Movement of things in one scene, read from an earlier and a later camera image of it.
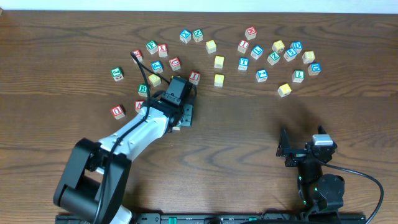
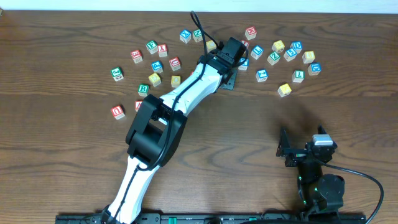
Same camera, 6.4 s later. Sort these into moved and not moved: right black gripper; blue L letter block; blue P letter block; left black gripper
Moved: left black gripper
Not moved: blue P letter block; blue L letter block; right black gripper
